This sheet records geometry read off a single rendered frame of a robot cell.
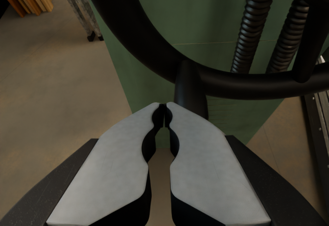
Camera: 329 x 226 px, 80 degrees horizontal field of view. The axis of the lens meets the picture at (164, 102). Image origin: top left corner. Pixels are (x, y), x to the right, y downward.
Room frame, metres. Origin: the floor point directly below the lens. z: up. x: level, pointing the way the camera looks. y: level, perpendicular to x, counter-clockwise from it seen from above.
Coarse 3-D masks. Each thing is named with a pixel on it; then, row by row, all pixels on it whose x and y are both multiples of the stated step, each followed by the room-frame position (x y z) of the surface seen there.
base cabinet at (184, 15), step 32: (160, 0) 0.30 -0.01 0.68; (192, 0) 0.30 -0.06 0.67; (224, 0) 0.29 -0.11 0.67; (288, 0) 0.29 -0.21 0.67; (160, 32) 0.30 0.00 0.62; (192, 32) 0.30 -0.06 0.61; (224, 32) 0.29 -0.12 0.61; (128, 64) 0.31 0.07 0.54; (224, 64) 0.29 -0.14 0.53; (256, 64) 0.28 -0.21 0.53; (128, 96) 0.31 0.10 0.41; (160, 96) 0.30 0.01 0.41; (224, 128) 0.28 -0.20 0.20; (256, 128) 0.28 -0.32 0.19
